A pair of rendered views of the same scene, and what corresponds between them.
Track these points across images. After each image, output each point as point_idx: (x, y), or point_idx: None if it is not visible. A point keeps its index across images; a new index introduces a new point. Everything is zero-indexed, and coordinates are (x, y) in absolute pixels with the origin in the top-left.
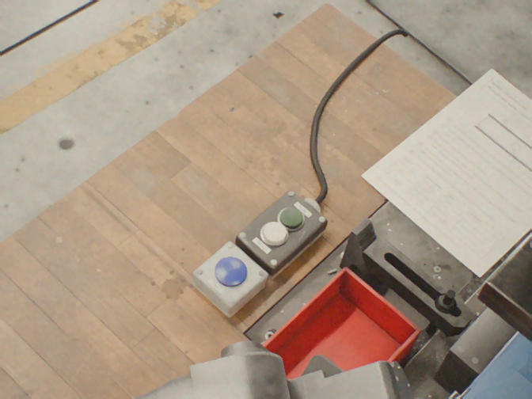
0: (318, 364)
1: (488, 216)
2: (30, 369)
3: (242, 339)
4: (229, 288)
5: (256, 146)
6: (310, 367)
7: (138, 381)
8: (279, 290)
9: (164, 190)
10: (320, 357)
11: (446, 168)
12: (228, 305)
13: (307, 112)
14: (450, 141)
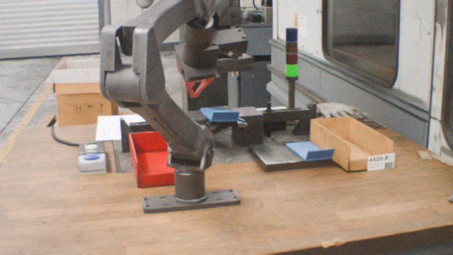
0: (178, 47)
1: None
2: (54, 211)
3: (119, 173)
4: (98, 159)
5: (48, 151)
6: (177, 49)
7: (100, 193)
8: (112, 163)
9: (31, 169)
10: (177, 45)
11: (119, 130)
12: (103, 161)
13: (53, 142)
14: (110, 127)
